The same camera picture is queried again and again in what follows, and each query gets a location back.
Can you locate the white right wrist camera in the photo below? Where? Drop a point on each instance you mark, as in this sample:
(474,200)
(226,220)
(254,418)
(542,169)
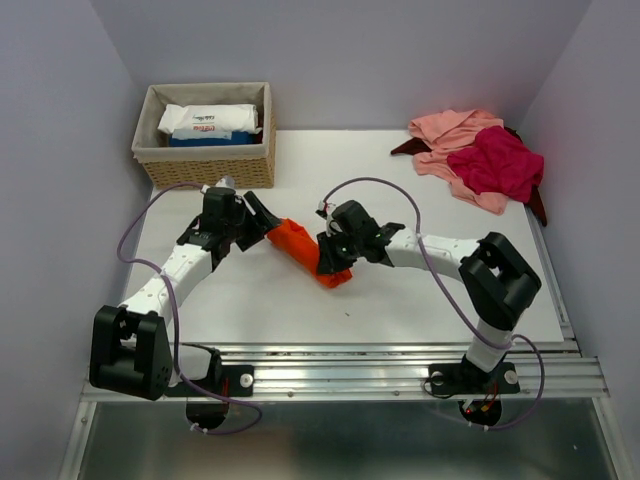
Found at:
(326,210)

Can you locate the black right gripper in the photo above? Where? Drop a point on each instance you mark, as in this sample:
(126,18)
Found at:
(327,260)

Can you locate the aluminium mounting rail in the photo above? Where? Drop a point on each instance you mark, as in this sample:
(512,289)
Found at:
(371,372)

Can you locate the orange t-shirt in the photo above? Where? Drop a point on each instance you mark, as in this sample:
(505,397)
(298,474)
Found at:
(295,241)

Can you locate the woven wicker basket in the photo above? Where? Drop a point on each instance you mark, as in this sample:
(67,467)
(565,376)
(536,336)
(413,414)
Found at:
(251,166)

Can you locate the white rolled t-shirt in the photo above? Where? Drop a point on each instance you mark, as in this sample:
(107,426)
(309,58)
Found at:
(205,118)

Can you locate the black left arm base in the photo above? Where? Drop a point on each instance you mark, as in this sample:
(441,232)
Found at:
(200,368)

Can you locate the blue rolled t-shirt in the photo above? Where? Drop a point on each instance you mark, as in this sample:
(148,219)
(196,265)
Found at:
(191,138)

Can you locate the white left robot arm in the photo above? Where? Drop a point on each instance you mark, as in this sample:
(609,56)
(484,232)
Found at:
(130,348)

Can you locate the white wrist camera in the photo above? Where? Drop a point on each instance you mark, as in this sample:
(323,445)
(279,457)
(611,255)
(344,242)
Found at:
(226,182)
(326,210)

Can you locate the magenta t-shirt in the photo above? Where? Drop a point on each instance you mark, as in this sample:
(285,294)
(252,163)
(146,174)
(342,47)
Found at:
(499,162)

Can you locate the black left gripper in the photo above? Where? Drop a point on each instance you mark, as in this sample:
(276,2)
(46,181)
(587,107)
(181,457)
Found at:
(263,218)

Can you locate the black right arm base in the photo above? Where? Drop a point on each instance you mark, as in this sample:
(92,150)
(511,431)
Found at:
(479,392)

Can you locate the light pink t-shirt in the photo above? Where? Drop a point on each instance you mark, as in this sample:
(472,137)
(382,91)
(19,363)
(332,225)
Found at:
(446,133)

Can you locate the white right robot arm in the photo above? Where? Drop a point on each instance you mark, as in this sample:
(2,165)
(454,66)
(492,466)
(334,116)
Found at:
(499,282)

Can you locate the dark maroon t-shirt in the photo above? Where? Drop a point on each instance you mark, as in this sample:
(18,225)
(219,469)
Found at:
(535,204)

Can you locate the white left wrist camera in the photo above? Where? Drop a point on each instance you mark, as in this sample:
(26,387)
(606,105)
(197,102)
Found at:
(226,182)

